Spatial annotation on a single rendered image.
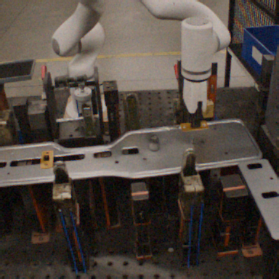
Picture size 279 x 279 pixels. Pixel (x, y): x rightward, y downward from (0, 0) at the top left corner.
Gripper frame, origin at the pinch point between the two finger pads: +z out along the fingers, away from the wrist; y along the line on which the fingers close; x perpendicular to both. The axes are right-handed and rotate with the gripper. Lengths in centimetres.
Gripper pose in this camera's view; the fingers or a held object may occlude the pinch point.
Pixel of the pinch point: (194, 119)
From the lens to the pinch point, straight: 119.1
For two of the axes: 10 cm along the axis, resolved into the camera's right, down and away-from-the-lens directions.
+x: 9.9, -1.1, 0.5
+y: 1.0, 5.6, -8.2
